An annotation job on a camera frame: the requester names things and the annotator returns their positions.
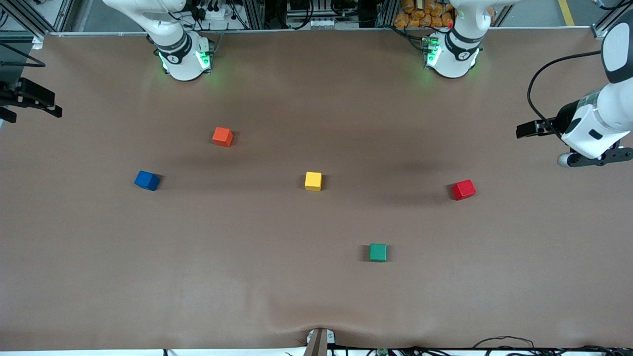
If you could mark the orange wooden block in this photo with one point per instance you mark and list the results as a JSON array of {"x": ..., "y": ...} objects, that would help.
[{"x": 222, "y": 137}]

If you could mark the aluminium frame profile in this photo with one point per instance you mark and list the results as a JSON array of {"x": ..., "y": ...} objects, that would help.
[
  {"x": 386, "y": 12},
  {"x": 606, "y": 22},
  {"x": 254, "y": 14},
  {"x": 29, "y": 17}
]

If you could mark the yellow wooden block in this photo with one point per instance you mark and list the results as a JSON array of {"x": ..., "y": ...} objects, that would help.
[{"x": 313, "y": 180}]

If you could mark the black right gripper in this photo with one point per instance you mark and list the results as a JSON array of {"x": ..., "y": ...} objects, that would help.
[{"x": 24, "y": 94}]

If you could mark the blue wooden block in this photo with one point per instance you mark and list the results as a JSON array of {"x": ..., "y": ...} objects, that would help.
[{"x": 147, "y": 180}]

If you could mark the orange snack bags pile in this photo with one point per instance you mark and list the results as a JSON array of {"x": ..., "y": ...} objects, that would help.
[{"x": 425, "y": 14}]

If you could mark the white power strip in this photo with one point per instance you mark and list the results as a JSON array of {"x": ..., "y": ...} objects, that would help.
[{"x": 211, "y": 12}]

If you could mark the grey camera mount clamp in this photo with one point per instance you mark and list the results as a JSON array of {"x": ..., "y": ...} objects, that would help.
[{"x": 320, "y": 342}]

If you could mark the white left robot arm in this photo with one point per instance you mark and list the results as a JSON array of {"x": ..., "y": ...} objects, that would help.
[{"x": 455, "y": 59}]

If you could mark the black equipment with white terminals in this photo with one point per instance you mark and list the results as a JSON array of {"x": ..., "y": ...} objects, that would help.
[{"x": 321, "y": 22}]

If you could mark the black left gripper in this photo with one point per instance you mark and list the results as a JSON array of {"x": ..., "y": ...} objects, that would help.
[{"x": 562, "y": 119}]

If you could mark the red wooden block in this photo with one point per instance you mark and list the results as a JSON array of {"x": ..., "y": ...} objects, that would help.
[{"x": 464, "y": 190}]

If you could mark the green wooden block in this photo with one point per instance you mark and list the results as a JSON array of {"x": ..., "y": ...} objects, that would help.
[{"x": 378, "y": 252}]

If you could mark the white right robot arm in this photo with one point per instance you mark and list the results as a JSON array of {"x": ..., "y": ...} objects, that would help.
[{"x": 183, "y": 64}]

